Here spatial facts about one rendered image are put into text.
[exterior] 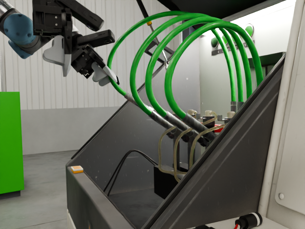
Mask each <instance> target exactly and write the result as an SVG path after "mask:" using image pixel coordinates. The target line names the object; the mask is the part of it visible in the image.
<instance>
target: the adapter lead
mask: <svg viewBox="0 0 305 229"><path fill-rule="evenodd" d="M261 224H262V216H261V215H260V214H259V213H258V212H254V213H249V214H246V215H243V216H241V217H239V219H237V220H236V221H235V225H236V226H235V228H234V229H242V228H243V229H249V228H252V227H256V226H258V225H261ZM193 229H215V228H213V227H208V226H206V225H200V226H197V227H195V228H193Z"/></svg>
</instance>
